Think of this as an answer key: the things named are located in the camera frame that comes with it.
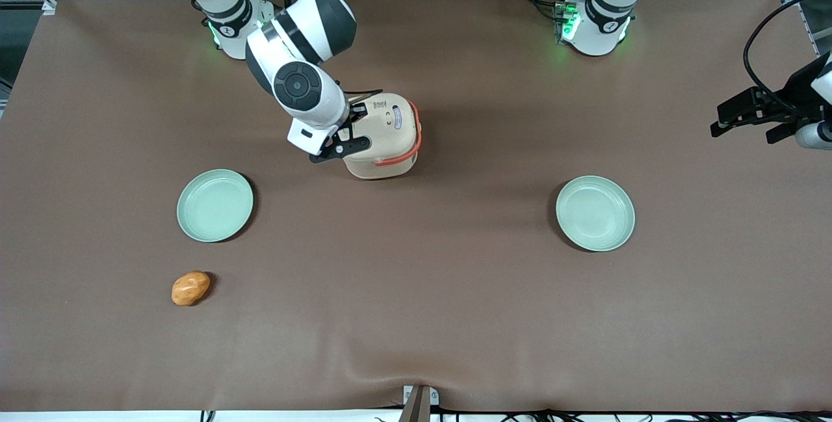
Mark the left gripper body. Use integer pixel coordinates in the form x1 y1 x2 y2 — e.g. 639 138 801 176
780 53 832 124

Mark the beige rice cooker orange handle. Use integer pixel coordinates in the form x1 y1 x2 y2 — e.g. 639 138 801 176
343 92 423 180

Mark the pale green round plate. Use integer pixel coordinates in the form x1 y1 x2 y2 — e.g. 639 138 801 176
177 169 254 243
556 176 636 252

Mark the brown table cloth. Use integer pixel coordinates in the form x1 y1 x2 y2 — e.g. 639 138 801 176
0 0 832 413

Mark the orange brown potato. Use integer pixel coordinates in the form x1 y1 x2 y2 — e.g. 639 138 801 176
171 270 212 307

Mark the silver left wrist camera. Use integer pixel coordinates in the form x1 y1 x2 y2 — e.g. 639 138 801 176
796 122 832 150

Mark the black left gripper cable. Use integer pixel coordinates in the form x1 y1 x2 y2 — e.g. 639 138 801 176
743 0 832 117

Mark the metal table edge bracket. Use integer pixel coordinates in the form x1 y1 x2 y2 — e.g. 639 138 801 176
402 384 440 422

